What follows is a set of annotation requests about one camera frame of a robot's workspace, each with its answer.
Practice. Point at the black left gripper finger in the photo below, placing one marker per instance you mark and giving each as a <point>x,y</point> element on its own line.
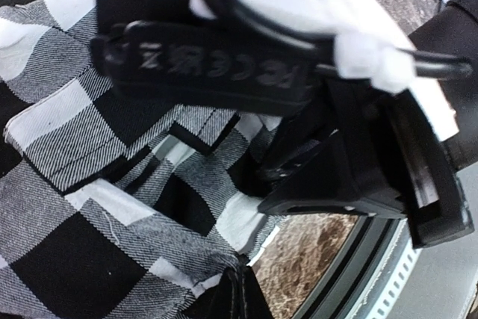
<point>237,296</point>

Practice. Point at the black white plaid shirt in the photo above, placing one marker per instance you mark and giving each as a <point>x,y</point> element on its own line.
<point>113,208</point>

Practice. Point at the black front rail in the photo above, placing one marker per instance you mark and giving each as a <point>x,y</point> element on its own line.
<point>337,292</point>

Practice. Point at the white slotted cable duct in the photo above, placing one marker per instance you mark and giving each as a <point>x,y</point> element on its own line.
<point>395,283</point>

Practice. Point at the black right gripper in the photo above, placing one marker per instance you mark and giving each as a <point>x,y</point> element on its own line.
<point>358,151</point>

